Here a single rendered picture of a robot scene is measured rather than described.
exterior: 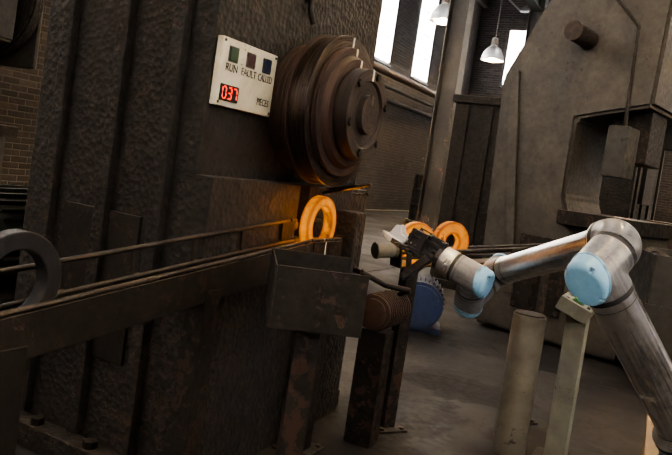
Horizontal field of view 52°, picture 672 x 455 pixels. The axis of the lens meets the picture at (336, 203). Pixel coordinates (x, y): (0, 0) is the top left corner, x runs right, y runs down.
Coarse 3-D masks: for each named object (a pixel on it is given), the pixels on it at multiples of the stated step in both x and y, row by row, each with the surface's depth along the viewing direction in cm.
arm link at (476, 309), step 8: (456, 288) 211; (456, 296) 213; (488, 296) 214; (456, 304) 215; (464, 304) 211; (472, 304) 210; (480, 304) 212; (464, 312) 214; (472, 312) 214; (480, 312) 216
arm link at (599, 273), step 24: (600, 240) 164; (624, 240) 163; (576, 264) 161; (600, 264) 159; (624, 264) 161; (576, 288) 164; (600, 288) 158; (624, 288) 160; (600, 312) 164; (624, 312) 162; (624, 336) 164; (648, 336) 164; (624, 360) 168; (648, 360) 165; (648, 384) 167; (648, 408) 172
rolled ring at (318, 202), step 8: (312, 200) 212; (320, 200) 213; (328, 200) 217; (304, 208) 211; (312, 208) 210; (320, 208) 213; (328, 208) 219; (304, 216) 209; (312, 216) 210; (328, 216) 222; (304, 224) 209; (312, 224) 210; (328, 224) 223; (304, 232) 209; (312, 232) 211; (328, 232) 222
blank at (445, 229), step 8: (440, 224) 260; (448, 224) 259; (456, 224) 260; (440, 232) 257; (448, 232) 259; (456, 232) 261; (464, 232) 263; (456, 240) 264; (464, 240) 263; (456, 248) 262; (464, 248) 263
